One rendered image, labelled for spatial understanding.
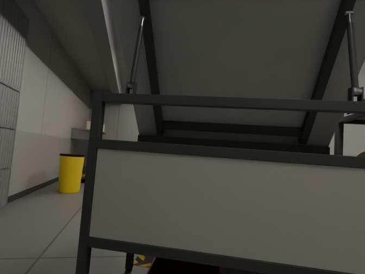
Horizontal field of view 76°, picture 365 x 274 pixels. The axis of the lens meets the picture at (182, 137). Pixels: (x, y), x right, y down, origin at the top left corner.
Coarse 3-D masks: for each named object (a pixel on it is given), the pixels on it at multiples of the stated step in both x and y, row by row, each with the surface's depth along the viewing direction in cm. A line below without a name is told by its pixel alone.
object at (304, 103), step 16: (96, 96) 100; (112, 96) 99; (128, 96) 98; (144, 96) 97; (160, 96) 95; (176, 96) 94; (192, 96) 93; (208, 96) 92; (352, 96) 85; (96, 112) 99; (336, 112) 87; (352, 112) 85; (96, 128) 99
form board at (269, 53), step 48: (192, 0) 106; (240, 0) 103; (288, 0) 100; (336, 0) 97; (144, 48) 123; (192, 48) 119; (240, 48) 115; (288, 48) 112; (240, 96) 130; (288, 96) 126; (336, 96) 121; (288, 144) 144
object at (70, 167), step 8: (64, 160) 372; (72, 160) 373; (80, 160) 383; (64, 168) 371; (72, 168) 374; (80, 168) 385; (64, 176) 371; (72, 176) 374; (80, 176) 388; (64, 184) 371; (72, 184) 375; (64, 192) 370; (72, 192) 375
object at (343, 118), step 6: (342, 114) 141; (348, 114) 136; (354, 114) 124; (360, 114) 119; (342, 120) 136; (348, 120) 131; (354, 120) 140; (360, 120) 139; (342, 126) 140; (336, 132) 141; (342, 132) 140; (336, 138) 141; (342, 138) 140; (336, 144) 140; (342, 144) 139; (336, 150) 140; (342, 150) 139
